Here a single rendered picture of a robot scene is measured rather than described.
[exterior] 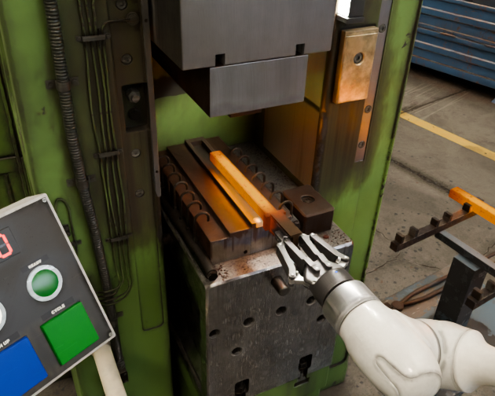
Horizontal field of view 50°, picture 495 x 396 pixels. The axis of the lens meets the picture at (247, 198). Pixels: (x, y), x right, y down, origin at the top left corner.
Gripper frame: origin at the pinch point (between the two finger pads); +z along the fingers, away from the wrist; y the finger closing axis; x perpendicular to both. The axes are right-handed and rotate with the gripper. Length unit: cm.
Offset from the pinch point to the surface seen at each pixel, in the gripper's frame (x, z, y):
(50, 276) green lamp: 5.5, -1.2, -44.7
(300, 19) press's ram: 39.0, 9.9, 5.4
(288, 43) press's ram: 34.8, 9.9, 3.3
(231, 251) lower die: -10.2, 9.3, -7.2
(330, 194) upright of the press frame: -13.3, 23.1, 28.5
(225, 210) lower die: -5.3, 17.6, -4.9
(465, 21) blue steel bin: -53, 234, 303
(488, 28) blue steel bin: -53, 215, 309
